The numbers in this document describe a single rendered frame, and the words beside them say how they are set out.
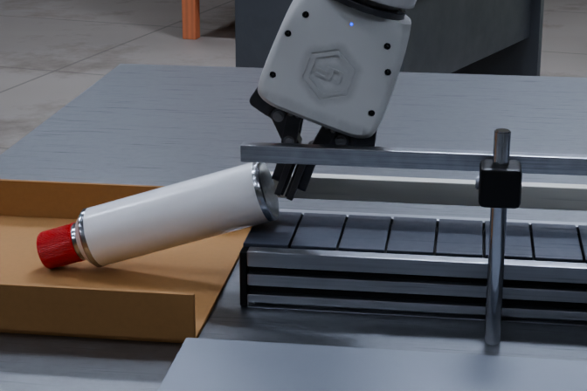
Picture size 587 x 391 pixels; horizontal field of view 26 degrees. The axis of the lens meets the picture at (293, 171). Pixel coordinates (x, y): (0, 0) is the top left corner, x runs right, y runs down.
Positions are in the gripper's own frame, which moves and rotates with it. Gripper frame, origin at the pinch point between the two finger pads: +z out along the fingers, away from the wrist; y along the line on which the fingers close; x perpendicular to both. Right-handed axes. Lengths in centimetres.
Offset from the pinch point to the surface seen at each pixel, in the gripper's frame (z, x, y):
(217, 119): 15, 54, -13
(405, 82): 8, 78, 8
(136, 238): 9.6, -2.5, -10.0
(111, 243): 10.9, -2.5, -11.9
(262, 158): -1.5, -4.3, -2.5
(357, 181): -0.2, 3.3, 5.2
